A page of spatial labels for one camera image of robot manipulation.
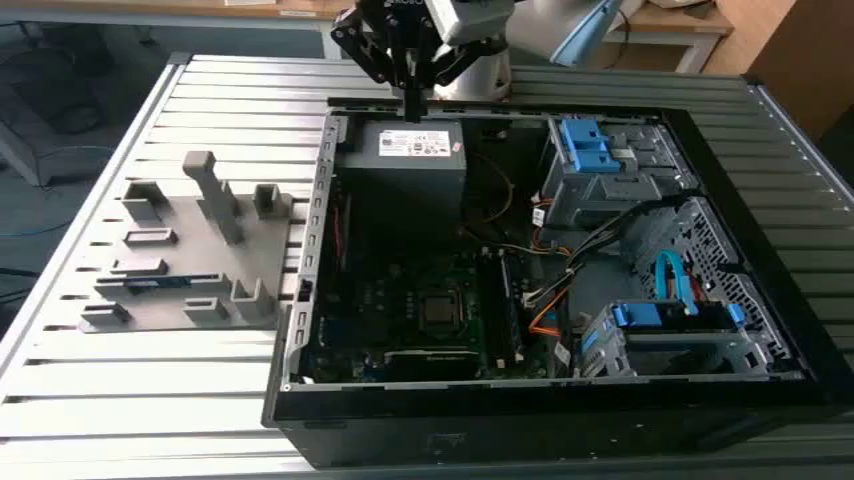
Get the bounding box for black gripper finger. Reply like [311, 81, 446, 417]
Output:
[329, 9, 415, 124]
[411, 37, 510, 124]

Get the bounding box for grey power supply unit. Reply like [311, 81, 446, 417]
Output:
[332, 118, 467, 236]

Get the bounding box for blue plastic disk carrier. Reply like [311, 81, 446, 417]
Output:
[574, 148, 622, 175]
[560, 118, 607, 151]

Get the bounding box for tall metal drive cage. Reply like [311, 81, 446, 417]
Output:
[539, 117, 702, 231]

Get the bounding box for grey parts rack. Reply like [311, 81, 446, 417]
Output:
[77, 151, 299, 334]

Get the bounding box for silver CPU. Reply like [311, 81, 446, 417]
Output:
[419, 295, 464, 325]

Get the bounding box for green motherboard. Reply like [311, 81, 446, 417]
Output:
[309, 239, 559, 385]

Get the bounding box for brown wooden cabinet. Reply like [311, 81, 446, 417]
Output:
[703, 0, 854, 144]

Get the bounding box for hard disk in blue carrier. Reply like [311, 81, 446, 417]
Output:
[610, 298, 748, 335]

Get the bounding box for black graphics card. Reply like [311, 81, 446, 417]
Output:
[383, 348, 483, 381]

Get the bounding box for low metal drive cage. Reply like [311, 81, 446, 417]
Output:
[576, 299, 795, 379]

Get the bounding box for black open PC case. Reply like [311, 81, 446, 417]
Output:
[259, 96, 841, 470]

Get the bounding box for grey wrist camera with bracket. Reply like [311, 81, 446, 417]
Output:
[426, 0, 515, 46]

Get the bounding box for thin yellow wire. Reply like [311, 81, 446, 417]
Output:
[466, 152, 516, 226]

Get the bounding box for thin red wire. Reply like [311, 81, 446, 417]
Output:
[331, 203, 347, 264]

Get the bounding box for orange yellow power wires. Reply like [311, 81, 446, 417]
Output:
[492, 239, 576, 259]

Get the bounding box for wooden desk white frame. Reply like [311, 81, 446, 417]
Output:
[0, 0, 735, 74]

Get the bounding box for black cable bundle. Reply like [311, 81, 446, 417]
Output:
[523, 193, 692, 314]

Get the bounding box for pale blue floor cable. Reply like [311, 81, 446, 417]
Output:
[0, 143, 113, 240]

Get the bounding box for orange data wire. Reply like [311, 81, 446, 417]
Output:
[530, 299, 568, 342]

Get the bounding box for light blue data wire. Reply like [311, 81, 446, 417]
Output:
[655, 251, 700, 317]

